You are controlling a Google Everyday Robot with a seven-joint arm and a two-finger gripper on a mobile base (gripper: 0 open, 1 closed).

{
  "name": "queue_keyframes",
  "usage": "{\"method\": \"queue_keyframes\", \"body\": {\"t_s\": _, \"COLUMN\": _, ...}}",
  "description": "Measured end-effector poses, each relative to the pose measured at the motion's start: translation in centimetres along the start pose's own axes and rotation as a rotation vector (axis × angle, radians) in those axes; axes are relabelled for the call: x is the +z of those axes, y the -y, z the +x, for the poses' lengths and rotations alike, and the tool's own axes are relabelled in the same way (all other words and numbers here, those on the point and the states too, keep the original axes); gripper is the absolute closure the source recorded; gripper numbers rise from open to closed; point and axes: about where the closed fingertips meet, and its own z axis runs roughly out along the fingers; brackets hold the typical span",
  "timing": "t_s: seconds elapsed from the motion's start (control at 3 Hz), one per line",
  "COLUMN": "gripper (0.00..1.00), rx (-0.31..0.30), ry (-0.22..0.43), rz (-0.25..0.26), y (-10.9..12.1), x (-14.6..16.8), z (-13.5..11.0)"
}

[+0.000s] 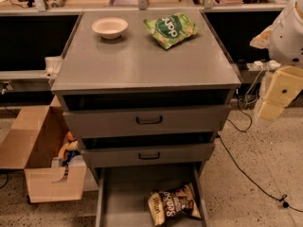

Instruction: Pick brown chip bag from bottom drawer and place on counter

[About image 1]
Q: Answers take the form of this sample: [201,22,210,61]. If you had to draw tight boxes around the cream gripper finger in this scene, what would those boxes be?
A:
[255,65,303,123]
[249,26,272,49]

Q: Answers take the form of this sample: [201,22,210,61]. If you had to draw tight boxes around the brown chip bag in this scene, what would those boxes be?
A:
[148,183,201,226]

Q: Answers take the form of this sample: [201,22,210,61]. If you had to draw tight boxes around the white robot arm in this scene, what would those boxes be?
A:
[250,0,303,122]

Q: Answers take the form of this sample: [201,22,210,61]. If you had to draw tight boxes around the green chip bag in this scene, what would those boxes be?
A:
[143,12,198,50]

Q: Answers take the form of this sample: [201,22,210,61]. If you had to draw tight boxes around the grey drawer cabinet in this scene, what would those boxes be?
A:
[50,9,242,227]

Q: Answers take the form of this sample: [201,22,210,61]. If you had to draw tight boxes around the middle grey drawer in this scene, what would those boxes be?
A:
[81,143,215,168]

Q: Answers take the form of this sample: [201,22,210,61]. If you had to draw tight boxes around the grey drawer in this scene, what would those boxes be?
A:
[63,105,230,138]
[81,143,215,168]
[96,164,211,227]

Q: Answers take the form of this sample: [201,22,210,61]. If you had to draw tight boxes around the top grey drawer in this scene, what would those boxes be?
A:
[63,105,230,138]

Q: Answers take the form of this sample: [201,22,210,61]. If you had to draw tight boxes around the bottom grey drawer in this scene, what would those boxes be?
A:
[96,164,211,227]

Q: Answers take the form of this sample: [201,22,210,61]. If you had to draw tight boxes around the white power strip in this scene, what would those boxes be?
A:
[253,60,281,70]

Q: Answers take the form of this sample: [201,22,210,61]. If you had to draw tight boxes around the white bowl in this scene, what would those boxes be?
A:
[92,17,128,40]

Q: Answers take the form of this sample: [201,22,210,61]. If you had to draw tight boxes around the items inside cardboard box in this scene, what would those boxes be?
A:
[51,131,80,167]

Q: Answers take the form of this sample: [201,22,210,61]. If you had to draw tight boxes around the cardboard box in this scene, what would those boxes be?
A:
[0,98,86,203]

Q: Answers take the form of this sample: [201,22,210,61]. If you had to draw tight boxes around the black floor cable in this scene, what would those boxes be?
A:
[217,88,303,214]

